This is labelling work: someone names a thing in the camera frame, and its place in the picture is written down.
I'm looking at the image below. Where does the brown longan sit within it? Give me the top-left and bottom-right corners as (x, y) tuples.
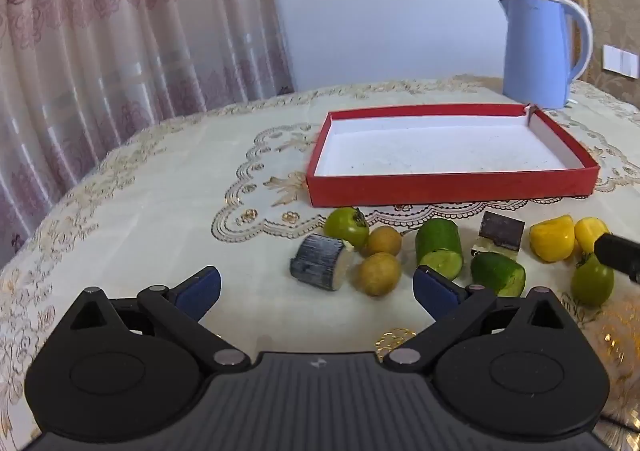
(356, 252), (402, 297)
(363, 226), (402, 257)

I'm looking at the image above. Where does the white wall switch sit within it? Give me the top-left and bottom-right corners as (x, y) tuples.
(601, 44), (640, 80)

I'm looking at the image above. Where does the red cardboard box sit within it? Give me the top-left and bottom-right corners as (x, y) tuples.
(305, 103), (600, 208)

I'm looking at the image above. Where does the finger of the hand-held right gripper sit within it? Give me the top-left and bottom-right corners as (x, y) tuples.
(594, 232), (640, 284)

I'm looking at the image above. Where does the green tomato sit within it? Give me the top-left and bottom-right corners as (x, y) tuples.
(323, 207), (370, 250)
(571, 256), (615, 308)

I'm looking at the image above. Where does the green cucumber piece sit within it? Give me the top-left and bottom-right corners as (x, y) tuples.
(415, 218), (465, 281)
(470, 252), (526, 298)

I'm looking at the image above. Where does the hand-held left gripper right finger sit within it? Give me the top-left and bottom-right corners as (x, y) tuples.
(385, 266), (576, 373)

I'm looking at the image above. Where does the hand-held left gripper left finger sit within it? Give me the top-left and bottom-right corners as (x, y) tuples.
(60, 267), (251, 373)

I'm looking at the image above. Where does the small yellow pepper piece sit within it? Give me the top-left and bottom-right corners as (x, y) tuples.
(575, 217), (610, 254)

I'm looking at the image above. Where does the large yellow pepper piece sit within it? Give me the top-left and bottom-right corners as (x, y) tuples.
(529, 215), (576, 263)

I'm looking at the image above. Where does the pink floral curtain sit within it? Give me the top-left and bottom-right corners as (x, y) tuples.
(0, 0), (296, 272)

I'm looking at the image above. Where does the notched purple eggplant piece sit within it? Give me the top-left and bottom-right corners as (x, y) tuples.
(472, 212), (526, 254)

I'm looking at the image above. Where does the light blue electric kettle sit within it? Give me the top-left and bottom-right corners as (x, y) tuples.
(498, 0), (594, 110)

